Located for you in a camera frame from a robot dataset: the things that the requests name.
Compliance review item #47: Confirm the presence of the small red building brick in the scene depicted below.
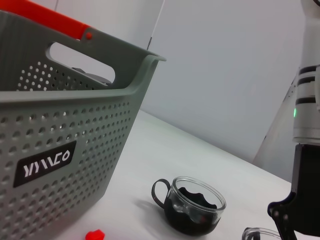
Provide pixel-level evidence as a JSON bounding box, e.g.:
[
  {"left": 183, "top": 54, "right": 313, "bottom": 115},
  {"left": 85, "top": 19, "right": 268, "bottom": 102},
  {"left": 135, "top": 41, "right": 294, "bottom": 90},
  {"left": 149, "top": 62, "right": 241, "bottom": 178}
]
[{"left": 85, "top": 228, "right": 105, "bottom": 240}]

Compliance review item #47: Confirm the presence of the glass teacup black holder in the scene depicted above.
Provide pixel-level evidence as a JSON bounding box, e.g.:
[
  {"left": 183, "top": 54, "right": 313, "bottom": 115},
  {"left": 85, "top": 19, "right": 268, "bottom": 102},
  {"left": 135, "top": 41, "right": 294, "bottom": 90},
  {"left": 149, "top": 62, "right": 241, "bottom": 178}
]
[
  {"left": 151, "top": 176, "right": 227, "bottom": 236},
  {"left": 241, "top": 226, "right": 285, "bottom": 240}
]

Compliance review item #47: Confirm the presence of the grey perforated storage basket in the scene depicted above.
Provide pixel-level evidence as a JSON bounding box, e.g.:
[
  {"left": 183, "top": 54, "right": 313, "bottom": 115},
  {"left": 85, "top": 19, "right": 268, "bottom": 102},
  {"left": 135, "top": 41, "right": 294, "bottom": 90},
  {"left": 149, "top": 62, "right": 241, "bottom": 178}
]
[{"left": 0, "top": 9, "right": 167, "bottom": 240}]

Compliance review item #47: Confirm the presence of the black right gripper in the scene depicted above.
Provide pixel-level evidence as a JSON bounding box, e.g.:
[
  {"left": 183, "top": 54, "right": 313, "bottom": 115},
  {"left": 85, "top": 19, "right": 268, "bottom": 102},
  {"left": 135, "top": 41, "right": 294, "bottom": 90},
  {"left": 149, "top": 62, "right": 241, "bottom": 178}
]
[{"left": 267, "top": 143, "right": 320, "bottom": 240}]

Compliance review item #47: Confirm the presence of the orange basket handle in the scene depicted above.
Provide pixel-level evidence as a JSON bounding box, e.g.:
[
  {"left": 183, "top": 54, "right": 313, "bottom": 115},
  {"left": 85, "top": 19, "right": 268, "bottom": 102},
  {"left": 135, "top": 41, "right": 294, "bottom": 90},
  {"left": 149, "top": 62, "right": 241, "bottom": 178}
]
[{"left": 0, "top": 0, "right": 95, "bottom": 41}]

